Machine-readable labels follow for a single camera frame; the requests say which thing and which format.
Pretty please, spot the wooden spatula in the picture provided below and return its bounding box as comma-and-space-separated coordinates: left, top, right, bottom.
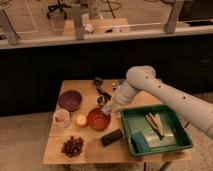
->
145, 113, 164, 139

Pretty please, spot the small metal cup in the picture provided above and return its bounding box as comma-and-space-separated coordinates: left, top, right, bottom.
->
97, 95, 107, 106

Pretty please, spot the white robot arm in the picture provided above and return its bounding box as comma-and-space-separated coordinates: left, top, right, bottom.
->
102, 66, 213, 140

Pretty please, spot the bunch of dark grapes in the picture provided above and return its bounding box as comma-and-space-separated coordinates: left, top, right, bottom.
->
61, 136, 84, 158

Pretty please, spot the teal sponge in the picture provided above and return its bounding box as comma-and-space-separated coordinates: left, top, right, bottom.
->
132, 132, 150, 153

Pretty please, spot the black office chair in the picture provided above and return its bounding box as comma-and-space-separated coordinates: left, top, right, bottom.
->
47, 0, 70, 19

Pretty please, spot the purple bowl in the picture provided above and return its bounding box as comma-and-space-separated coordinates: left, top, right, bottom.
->
58, 90, 82, 112

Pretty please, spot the green plastic tray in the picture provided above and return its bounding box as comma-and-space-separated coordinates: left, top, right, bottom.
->
121, 105, 193, 157

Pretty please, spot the blue grey cup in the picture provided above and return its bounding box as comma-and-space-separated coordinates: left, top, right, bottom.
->
118, 79, 126, 85

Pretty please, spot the yellow round candle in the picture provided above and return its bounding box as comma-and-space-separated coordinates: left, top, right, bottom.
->
76, 115, 87, 128

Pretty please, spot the dark brown rectangular block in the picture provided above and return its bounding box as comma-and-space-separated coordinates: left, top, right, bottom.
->
101, 129, 123, 146

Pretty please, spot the light blue towel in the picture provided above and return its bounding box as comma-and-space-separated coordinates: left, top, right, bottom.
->
101, 105, 112, 116

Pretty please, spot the red bowl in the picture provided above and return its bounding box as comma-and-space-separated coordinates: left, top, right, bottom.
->
87, 108, 111, 131

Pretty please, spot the small dark round object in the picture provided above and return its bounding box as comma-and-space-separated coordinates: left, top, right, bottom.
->
93, 77, 103, 85

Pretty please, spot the wooden table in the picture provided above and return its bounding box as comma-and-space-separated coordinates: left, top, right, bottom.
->
43, 80, 192, 164

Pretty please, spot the white cup with pink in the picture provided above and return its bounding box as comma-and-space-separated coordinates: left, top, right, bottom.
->
53, 109, 70, 128

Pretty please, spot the black handled knife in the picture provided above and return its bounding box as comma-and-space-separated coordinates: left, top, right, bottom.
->
96, 88, 112, 100

